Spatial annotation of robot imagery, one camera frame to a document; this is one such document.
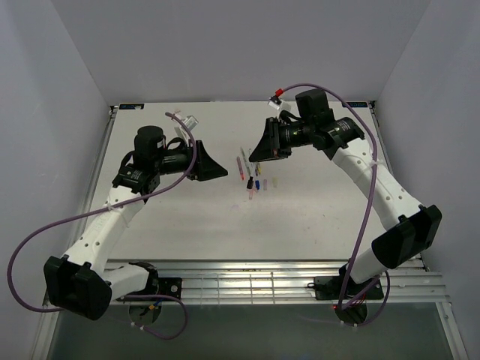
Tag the blue corner label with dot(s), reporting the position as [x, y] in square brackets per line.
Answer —
[131, 106]
[357, 104]

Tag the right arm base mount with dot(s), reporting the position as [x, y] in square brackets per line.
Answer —
[329, 288]

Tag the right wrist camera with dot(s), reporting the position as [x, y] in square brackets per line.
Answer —
[279, 105]

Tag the pink highlighter pen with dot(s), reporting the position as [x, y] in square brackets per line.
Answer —
[240, 168]

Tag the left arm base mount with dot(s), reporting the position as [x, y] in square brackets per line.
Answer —
[144, 280]

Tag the left blue corner label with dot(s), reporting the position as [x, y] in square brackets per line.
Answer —
[131, 106]

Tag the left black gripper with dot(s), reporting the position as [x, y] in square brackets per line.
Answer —
[205, 168]

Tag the blue cap whiteboard marker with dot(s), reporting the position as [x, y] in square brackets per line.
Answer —
[258, 168]

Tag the right blue corner label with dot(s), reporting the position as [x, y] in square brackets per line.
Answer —
[357, 104]

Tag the aluminium rail frame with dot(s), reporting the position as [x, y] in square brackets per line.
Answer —
[286, 282]

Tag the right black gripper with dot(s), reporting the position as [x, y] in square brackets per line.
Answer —
[271, 145]

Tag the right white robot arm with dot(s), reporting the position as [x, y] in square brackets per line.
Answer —
[396, 226]

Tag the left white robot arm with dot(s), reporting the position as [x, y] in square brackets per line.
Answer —
[79, 280]

